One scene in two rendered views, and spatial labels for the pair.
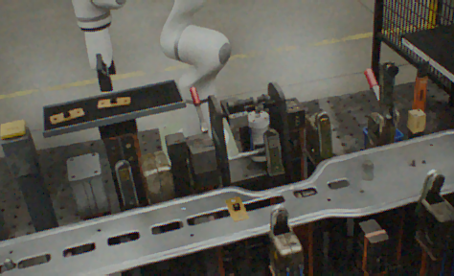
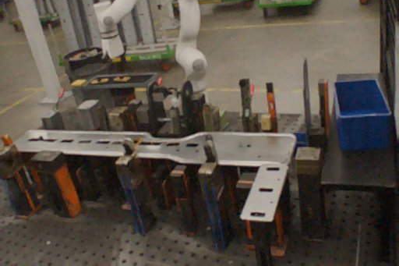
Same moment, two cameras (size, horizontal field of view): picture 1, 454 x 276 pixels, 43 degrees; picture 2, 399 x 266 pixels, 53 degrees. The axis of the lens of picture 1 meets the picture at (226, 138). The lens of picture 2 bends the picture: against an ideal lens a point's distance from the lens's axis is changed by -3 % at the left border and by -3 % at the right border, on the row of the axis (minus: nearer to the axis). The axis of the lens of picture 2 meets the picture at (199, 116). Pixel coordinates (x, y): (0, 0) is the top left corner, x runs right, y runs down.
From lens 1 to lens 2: 1.18 m
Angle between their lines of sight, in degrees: 33
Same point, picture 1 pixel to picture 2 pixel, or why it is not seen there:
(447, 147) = (273, 142)
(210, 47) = (188, 59)
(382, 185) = not seen: hidden behind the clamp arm
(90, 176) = (84, 108)
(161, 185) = (116, 122)
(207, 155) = (143, 113)
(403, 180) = (224, 151)
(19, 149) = (78, 93)
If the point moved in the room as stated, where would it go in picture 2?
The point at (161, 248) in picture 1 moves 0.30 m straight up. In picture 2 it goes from (90, 149) to (69, 86)
